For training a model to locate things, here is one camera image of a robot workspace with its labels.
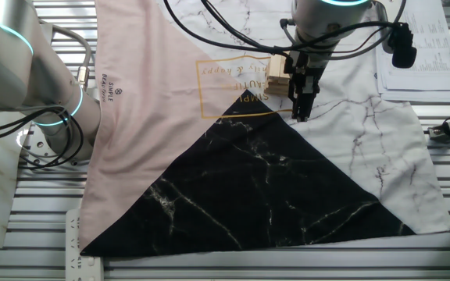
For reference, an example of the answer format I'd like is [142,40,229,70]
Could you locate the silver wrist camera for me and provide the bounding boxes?
[372,2,393,55]

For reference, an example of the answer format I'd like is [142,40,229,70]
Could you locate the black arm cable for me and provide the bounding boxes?
[162,0,405,55]
[200,0,300,54]

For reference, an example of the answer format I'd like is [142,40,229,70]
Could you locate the stacked wooden jenga blocks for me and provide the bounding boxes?
[265,75,291,98]

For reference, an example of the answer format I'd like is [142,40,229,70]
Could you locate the white power strip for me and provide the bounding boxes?
[65,208,105,281]

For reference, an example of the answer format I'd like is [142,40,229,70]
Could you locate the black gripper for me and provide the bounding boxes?
[283,48,327,121]

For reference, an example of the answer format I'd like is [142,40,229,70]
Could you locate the printed paper stack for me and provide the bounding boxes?
[374,0,450,104]

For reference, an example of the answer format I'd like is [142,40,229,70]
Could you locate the black foam microphone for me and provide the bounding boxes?
[387,22,418,69]

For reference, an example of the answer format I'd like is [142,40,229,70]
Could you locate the grey cable with metal connector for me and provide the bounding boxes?
[36,17,94,93]

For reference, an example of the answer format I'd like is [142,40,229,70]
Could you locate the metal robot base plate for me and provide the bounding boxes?
[18,123,95,167]

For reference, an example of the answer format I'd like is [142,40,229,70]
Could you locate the pink black marble tablecloth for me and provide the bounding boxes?
[78,0,450,258]

